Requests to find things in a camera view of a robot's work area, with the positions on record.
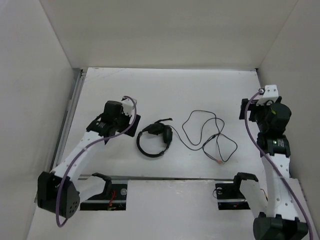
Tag black headphones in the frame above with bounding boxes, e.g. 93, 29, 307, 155
136, 117, 174, 158

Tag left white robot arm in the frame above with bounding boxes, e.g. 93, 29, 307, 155
37, 96, 141, 228

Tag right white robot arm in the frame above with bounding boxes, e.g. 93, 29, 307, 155
231, 98, 310, 240

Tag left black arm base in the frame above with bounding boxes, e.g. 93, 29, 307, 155
80, 179, 128, 211

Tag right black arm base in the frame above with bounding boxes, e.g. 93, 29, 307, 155
212, 181, 250, 211

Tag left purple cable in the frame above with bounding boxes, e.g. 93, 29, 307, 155
55, 95, 137, 228

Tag purple cable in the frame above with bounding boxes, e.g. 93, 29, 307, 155
55, 95, 137, 228
245, 90, 316, 240

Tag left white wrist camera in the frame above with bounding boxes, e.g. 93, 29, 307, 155
121, 96, 137, 117

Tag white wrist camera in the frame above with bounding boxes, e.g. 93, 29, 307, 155
256, 84, 279, 106
121, 96, 137, 117

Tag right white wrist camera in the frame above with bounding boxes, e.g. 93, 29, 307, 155
256, 84, 279, 106

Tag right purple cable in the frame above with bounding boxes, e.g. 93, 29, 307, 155
245, 90, 316, 240

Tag left aluminium rail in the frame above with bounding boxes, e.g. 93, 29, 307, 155
48, 68, 86, 171

